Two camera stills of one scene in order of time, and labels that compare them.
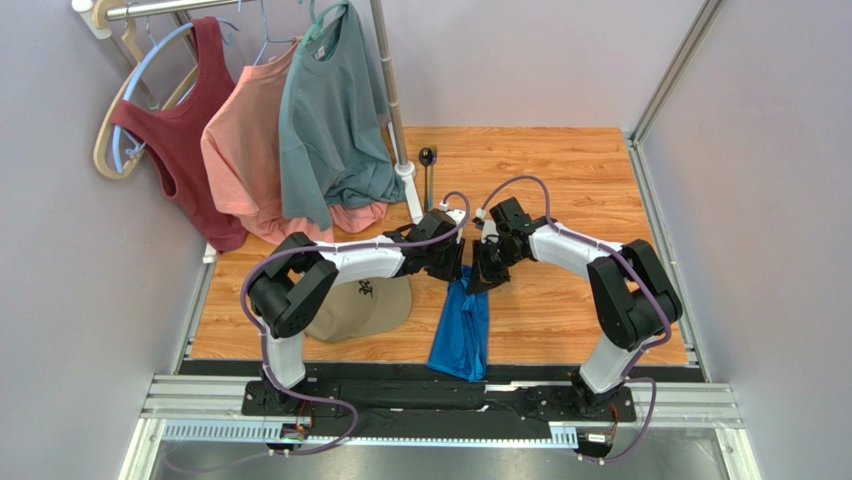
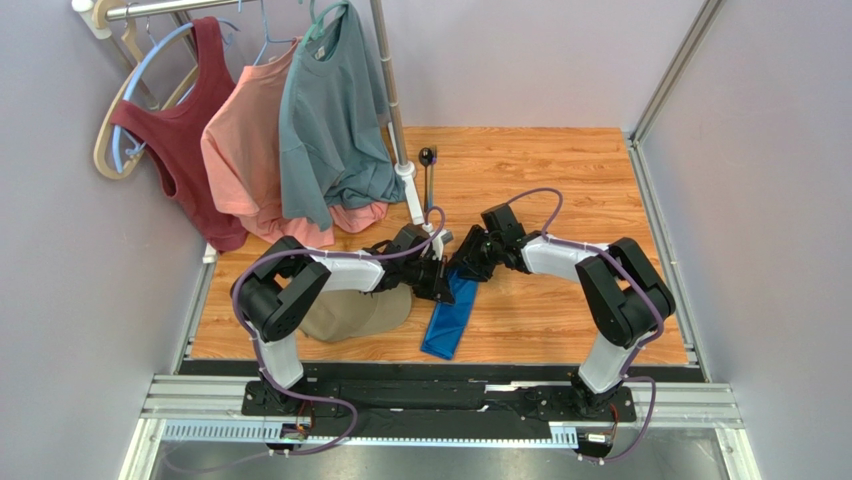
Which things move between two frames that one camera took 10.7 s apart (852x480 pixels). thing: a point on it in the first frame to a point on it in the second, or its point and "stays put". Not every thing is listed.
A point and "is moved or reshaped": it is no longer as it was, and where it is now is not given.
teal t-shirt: (334, 143) stays put
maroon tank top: (171, 134) stays put
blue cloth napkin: (460, 346) is moved or reshaped
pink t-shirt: (240, 146) stays put
